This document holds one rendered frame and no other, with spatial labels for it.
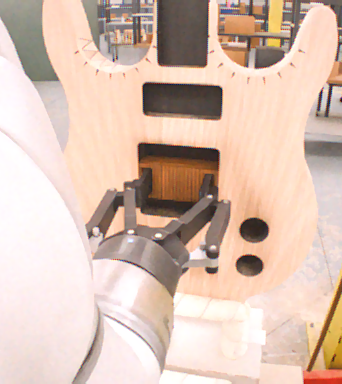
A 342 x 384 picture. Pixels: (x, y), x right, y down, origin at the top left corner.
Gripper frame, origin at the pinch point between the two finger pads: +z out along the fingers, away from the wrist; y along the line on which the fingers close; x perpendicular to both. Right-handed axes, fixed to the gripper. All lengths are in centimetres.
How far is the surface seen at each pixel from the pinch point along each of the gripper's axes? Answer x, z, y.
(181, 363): -27.6, -4.7, 1.9
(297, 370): -45, 10, 23
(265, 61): -46, 455, 19
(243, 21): 2, 458, -12
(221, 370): -27.6, -4.8, 8.1
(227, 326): -19.8, -3.0, 8.1
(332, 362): -126, 81, 59
